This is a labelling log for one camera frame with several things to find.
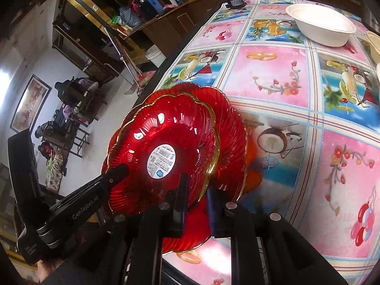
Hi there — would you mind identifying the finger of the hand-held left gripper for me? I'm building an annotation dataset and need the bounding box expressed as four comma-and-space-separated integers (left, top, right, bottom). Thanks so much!
94, 164, 130, 206

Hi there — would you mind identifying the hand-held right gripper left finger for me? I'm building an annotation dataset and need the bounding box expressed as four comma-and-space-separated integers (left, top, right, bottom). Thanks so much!
110, 173, 190, 285

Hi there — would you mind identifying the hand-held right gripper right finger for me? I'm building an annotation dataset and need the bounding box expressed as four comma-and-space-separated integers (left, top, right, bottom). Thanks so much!
207, 188, 350, 285

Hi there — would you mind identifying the red glass plate with label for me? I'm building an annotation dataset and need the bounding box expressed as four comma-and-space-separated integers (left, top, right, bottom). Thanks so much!
107, 93, 221, 216

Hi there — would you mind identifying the large red glass plate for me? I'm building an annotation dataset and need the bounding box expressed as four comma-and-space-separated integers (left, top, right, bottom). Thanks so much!
101, 82, 248, 255

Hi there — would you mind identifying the floral cloth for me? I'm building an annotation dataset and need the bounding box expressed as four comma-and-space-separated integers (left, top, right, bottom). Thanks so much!
44, 154, 65, 192

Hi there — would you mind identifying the wooden chair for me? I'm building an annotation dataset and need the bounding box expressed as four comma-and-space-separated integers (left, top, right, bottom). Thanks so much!
64, 77, 108, 123

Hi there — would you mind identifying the metal folding stand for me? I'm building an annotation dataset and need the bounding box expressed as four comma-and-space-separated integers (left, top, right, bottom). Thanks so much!
104, 26, 143, 91

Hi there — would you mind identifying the white bucket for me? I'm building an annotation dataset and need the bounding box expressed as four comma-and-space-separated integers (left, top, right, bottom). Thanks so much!
145, 46, 167, 66

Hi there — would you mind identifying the printed plastic tablecloth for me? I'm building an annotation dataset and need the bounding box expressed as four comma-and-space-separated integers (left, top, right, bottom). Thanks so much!
153, 0, 380, 285

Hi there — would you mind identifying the grey bag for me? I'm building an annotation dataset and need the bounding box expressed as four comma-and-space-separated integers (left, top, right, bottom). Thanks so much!
119, 6, 142, 29

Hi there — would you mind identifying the gold trimmed wooden shelf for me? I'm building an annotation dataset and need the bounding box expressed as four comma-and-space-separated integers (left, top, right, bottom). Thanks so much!
52, 0, 143, 84

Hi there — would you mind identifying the wooden sideboard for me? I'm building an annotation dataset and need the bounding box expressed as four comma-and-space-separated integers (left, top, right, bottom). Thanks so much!
119, 0, 363, 75

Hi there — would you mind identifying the blue bag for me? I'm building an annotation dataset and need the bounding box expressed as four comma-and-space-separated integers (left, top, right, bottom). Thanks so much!
132, 0, 164, 17

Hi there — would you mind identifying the large white bowl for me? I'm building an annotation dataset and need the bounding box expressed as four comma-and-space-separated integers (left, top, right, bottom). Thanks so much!
285, 4, 357, 48

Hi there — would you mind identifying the framed wall picture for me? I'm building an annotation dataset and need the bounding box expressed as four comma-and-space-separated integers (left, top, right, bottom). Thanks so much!
10, 74, 53, 133

